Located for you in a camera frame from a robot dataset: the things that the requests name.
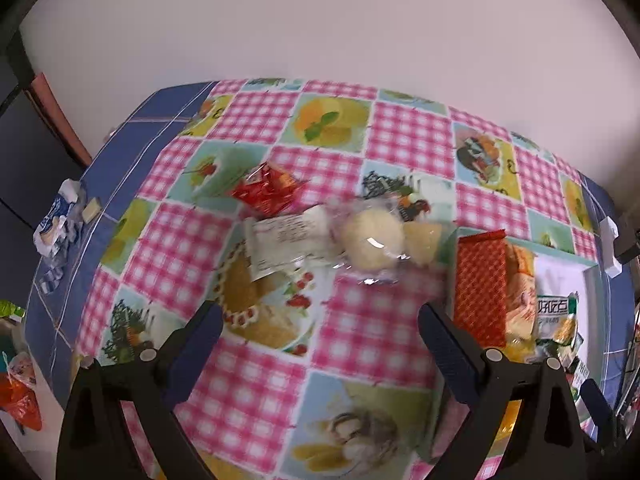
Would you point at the green white noodle snack packet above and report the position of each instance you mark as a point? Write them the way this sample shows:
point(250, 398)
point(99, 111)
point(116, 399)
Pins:
point(555, 320)

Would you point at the brown wooden panel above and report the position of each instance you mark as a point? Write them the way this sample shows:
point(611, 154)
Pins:
point(57, 115)

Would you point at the teal rimmed white tray box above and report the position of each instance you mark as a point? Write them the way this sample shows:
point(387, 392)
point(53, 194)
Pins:
point(555, 272)

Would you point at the crumpled blue white wrapper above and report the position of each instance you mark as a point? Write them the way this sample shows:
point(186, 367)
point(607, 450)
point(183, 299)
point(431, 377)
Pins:
point(55, 220)

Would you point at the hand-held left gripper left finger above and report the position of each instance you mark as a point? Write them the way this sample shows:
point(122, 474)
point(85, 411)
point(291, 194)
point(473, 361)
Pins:
point(200, 340)

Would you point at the checkered fruit print tablecloth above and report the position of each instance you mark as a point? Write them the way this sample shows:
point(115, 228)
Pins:
point(400, 150)

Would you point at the red snack packet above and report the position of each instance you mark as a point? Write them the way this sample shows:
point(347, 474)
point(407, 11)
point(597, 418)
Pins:
point(480, 290)

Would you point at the black box device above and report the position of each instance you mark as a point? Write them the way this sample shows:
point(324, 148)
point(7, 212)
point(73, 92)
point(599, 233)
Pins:
point(629, 245)

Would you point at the small green snack packet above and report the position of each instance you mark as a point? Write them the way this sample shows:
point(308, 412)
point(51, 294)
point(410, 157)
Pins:
point(579, 377)

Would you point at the clear packet of round buns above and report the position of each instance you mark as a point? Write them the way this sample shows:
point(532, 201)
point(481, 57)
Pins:
point(372, 237)

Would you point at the white plastic adapter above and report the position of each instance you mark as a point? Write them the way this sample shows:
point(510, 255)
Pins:
point(609, 247)

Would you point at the yellow biscuit packet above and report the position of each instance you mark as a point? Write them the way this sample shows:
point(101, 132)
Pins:
point(522, 285)

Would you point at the small white block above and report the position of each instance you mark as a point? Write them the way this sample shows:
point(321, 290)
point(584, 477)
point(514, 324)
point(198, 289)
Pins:
point(92, 210)

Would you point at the clear packet with red candies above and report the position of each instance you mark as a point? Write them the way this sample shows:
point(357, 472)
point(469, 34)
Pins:
point(270, 192)

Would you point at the green bag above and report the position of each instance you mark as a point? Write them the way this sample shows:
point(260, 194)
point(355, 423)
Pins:
point(10, 310)

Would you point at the orange plastic bag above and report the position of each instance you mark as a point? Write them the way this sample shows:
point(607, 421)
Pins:
point(20, 400)

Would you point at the dark cabinet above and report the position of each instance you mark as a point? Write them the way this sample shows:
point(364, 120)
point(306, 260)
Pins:
point(25, 160)

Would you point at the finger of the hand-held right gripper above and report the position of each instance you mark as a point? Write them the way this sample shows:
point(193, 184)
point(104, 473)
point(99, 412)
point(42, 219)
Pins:
point(597, 405)

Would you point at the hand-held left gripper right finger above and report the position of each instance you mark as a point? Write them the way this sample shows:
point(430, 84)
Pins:
point(445, 345)

